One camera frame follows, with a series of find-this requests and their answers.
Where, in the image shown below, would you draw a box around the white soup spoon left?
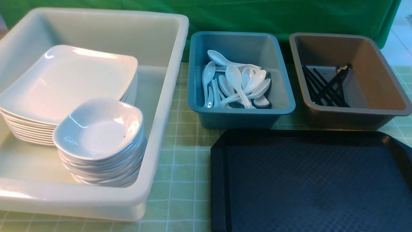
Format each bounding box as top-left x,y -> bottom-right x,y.
201,61 -> 215,108

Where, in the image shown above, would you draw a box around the stack of white plates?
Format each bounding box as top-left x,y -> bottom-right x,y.
2,71 -> 139,146

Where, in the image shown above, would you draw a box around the black serving tray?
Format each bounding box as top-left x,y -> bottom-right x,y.
210,129 -> 412,232

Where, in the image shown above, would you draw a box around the large white plastic tub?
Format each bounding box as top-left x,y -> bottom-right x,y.
0,7 -> 189,221

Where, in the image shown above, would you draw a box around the white soup spoon lower right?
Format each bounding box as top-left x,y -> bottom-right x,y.
253,95 -> 270,108

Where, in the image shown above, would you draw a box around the stack of white bowls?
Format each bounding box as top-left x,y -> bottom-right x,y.
58,136 -> 147,188

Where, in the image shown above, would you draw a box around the top white bowl in stack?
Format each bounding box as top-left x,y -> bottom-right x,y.
52,98 -> 145,161

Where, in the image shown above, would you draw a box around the white soup spoon top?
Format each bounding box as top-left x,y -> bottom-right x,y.
207,50 -> 262,71

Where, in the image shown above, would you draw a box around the white soup spoon centre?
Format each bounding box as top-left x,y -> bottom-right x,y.
225,65 -> 251,109

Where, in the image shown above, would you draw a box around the brown plastic bin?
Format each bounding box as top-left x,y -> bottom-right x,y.
289,33 -> 411,131

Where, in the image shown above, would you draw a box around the teal plastic bin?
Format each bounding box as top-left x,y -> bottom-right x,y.
187,31 -> 295,129

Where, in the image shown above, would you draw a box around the black chopsticks in bin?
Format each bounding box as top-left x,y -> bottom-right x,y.
302,63 -> 352,108

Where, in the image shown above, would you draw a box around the top square white plate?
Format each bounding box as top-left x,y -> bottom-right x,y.
1,44 -> 138,125

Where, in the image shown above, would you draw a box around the white soup spoon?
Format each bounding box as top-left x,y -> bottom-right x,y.
207,50 -> 262,71
225,65 -> 251,109
253,95 -> 270,108
201,61 -> 215,108
243,70 -> 267,94

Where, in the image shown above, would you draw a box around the green checkered tablecloth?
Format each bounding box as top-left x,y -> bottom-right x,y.
1,63 -> 411,232

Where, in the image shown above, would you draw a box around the green backdrop cloth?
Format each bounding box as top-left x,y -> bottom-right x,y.
0,0 -> 402,62

